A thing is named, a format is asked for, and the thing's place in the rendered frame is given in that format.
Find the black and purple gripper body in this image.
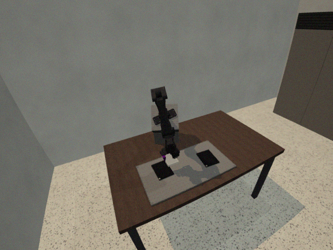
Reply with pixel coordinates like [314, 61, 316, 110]
[160, 148, 168, 156]

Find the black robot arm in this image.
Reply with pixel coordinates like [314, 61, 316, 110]
[151, 86, 180, 159]

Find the white well plate lid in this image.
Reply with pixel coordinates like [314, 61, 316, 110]
[165, 154, 179, 166]

